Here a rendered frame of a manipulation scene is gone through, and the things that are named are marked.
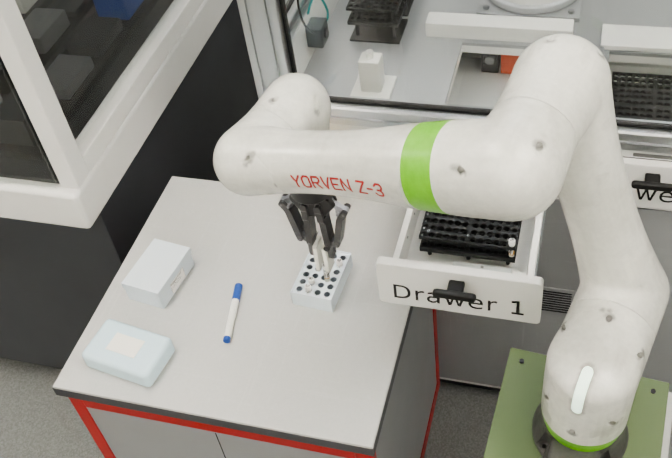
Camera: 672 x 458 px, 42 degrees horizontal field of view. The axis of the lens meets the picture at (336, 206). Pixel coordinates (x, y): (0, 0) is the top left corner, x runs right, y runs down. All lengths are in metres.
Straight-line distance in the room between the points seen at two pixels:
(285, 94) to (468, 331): 1.06
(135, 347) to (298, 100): 0.61
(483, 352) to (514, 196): 1.31
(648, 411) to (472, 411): 0.97
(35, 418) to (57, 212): 0.93
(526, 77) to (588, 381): 0.44
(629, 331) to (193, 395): 0.78
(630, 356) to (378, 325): 0.54
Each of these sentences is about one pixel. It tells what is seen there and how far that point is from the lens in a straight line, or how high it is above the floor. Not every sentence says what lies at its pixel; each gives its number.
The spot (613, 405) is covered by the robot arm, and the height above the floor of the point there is 1.00.
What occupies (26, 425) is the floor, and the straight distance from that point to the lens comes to 2.70.
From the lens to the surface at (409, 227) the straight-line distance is 1.65.
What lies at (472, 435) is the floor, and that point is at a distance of 2.40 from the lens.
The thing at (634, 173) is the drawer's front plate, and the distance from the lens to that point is 1.74.
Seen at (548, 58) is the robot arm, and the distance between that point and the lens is 1.10.
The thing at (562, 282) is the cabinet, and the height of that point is 0.54.
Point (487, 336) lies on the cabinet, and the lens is 2.21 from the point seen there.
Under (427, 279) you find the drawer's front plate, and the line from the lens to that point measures 1.54.
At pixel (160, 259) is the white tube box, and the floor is 0.81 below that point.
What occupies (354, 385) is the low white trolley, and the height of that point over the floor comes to 0.76.
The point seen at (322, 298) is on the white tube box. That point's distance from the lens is 1.66.
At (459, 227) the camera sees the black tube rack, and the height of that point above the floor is 0.90.
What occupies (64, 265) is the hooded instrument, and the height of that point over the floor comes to 0.57.
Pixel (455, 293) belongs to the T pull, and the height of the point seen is 0.91.
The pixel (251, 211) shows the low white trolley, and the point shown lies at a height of 0.76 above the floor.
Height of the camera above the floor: 2.08
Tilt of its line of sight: 45 degrees down
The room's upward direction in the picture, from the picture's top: 9 degrees counter-clockwise
